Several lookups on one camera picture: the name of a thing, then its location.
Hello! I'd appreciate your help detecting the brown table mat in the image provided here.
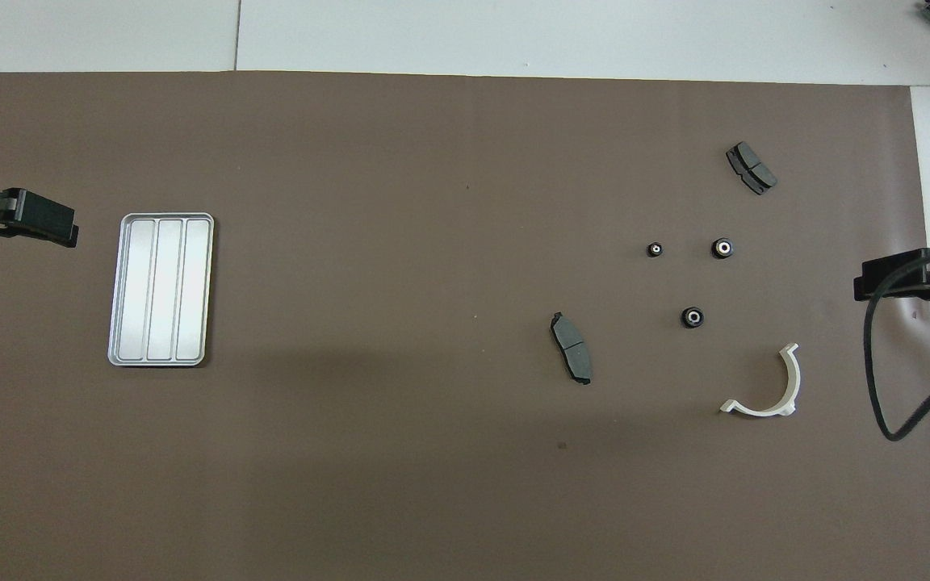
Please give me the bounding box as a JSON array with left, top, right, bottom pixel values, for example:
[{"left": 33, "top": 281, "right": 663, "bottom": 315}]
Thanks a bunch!
[{"left": 0, "top": 71, "right": 930, "bottom": 581}]

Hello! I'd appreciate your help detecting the long grey brake pad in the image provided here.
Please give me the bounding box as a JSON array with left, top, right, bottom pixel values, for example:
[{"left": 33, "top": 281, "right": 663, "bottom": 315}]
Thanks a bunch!
[{"left": 550, "top": 311, "right": 593, "bottom": 386}]

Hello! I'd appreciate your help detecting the white curved plastic bracket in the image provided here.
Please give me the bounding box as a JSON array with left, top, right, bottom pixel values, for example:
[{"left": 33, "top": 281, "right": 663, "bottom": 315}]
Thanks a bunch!
[{"left": 720, "top": 343, "right": 802, "bottom": 418}]

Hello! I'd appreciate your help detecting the silver ribbed metal tray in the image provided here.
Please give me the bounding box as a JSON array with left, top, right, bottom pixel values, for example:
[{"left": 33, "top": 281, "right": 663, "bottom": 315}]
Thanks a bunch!
[{"left": 107, "top": 212, "right": 216, "bottom": 368}]

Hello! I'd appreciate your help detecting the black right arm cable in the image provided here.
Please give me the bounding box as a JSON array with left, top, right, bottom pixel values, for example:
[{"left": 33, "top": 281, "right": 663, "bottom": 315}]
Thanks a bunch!
[{"left": 863, "top": 246, "right": 930, "bottom": 441}]

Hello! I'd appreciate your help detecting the short dark brake pad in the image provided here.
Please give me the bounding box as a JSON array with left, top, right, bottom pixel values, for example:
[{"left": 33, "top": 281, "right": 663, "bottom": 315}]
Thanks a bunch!
[{"left": 726, "top": 141, "right": 778, "bottom": 196}]

